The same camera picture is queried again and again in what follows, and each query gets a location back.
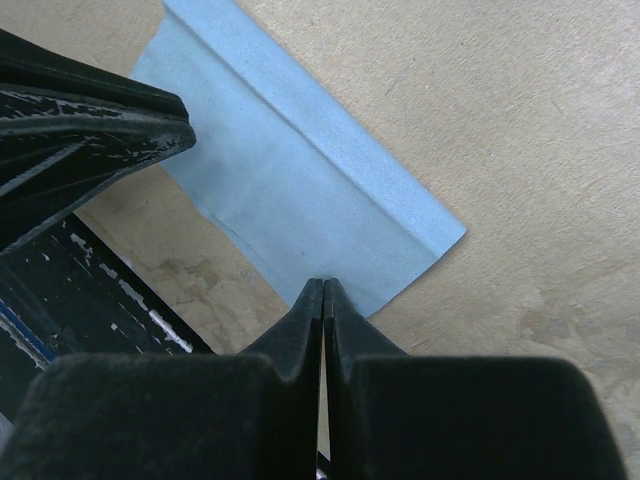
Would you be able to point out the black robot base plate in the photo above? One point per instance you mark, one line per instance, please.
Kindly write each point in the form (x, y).
(66, 292)

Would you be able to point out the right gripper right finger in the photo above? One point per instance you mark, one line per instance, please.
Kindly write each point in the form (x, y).
(397, 416)

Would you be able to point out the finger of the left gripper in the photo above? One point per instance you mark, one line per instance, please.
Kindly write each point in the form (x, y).
(27, 64)
(47, 174)

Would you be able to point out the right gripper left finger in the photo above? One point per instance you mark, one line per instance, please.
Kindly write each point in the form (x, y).
(252, 415)

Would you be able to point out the light blue cleaning cloth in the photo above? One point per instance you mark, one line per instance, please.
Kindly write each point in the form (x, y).
(297, 184)

